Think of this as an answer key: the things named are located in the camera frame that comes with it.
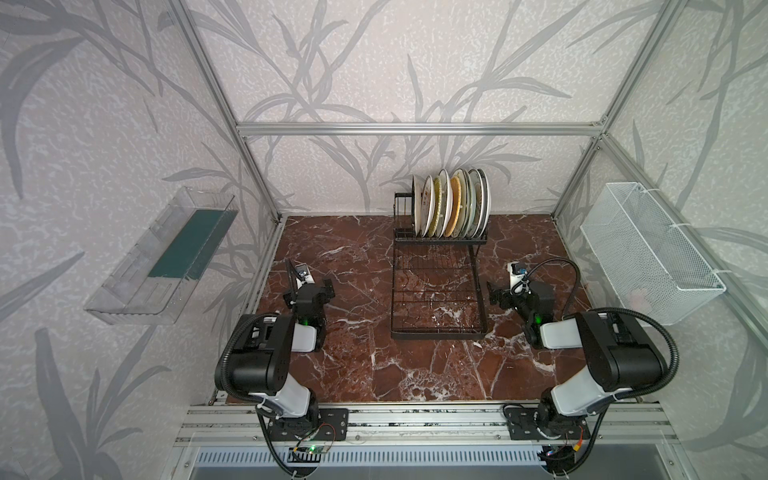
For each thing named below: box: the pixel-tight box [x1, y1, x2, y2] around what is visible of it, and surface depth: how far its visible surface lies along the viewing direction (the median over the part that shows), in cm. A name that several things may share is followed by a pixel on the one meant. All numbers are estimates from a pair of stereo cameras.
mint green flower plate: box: [464, 170, 476, 238], surface depth 77 cm
